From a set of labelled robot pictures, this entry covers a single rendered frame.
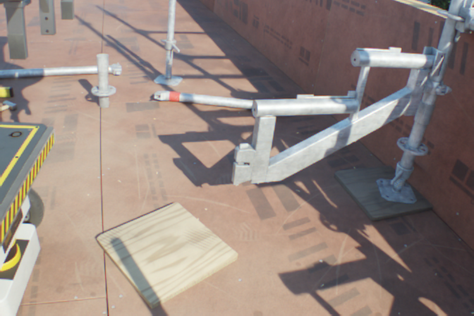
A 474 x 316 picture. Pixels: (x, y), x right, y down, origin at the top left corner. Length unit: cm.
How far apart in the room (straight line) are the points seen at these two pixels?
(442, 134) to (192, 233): 99
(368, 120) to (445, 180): 44
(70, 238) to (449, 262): 123
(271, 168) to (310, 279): 36
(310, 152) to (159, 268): 58
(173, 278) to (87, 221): 37
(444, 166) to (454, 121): 18
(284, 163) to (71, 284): 72
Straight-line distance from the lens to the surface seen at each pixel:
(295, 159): 125
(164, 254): 116
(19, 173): 99
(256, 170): 121
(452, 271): 142
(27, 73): 249
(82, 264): 118
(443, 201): 162
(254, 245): 124
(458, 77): 154
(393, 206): 156
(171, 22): 227
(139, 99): 212
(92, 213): 134
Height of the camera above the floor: 85
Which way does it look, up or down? 29 degrees down
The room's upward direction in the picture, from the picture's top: 8 degrees clockwise
